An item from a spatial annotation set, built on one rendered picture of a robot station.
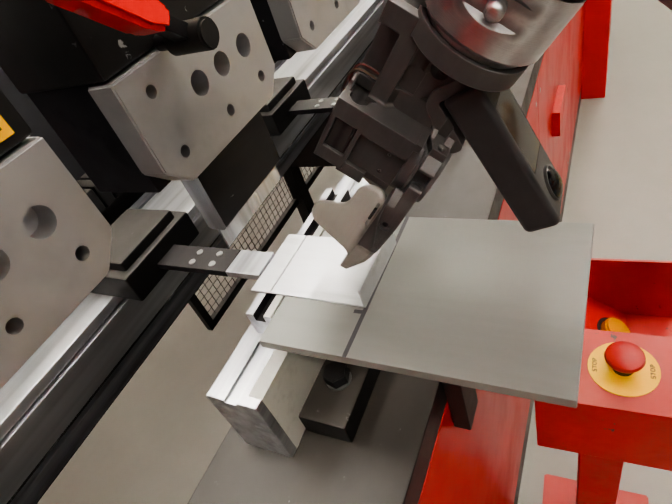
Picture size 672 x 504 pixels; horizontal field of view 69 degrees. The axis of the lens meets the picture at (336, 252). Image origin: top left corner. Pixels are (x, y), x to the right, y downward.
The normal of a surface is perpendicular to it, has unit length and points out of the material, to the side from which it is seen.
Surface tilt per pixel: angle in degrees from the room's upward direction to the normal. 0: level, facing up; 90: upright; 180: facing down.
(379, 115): 40
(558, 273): 0
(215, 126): 90
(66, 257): 90
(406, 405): 0
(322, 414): 0
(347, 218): 81
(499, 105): 68
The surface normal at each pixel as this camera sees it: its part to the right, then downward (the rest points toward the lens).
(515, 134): 0.71, -0.24
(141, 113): 0.88, 0.07
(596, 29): -0.38, 0.70
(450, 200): -0.29, -0.72
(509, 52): 0.07, 0.85
